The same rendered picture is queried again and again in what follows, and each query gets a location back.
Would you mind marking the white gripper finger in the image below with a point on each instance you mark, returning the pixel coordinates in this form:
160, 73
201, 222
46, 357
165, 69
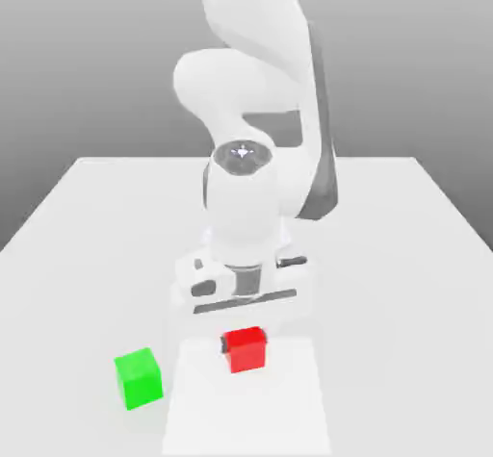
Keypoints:
265, 337
222, 343

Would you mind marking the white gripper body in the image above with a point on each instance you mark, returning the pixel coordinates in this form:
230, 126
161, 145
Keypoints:
246, 316

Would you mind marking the small red cube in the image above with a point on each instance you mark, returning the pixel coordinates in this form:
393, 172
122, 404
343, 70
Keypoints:
246, 351

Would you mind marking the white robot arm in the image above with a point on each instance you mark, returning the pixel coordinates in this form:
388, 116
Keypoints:
242, 203

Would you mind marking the small green cube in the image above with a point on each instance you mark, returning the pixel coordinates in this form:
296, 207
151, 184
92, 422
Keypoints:
139, 382

